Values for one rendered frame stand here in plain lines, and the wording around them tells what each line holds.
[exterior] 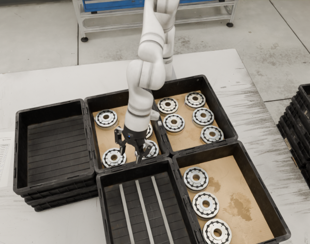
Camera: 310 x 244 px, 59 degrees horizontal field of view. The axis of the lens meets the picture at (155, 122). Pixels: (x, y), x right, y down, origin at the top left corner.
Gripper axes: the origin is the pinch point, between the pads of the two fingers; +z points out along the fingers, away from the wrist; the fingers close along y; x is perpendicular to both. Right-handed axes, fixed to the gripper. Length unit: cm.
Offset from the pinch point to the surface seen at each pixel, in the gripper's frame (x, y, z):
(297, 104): 124, 59, 18
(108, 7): 183, -130, 22
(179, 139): 34.3, 7.8, 13.5
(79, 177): -6.0, -16.1, 17.5
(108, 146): 17.0, -18.5, 20.5
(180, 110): 49, 1, 9
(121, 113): 34.9, -23.3, 14.8
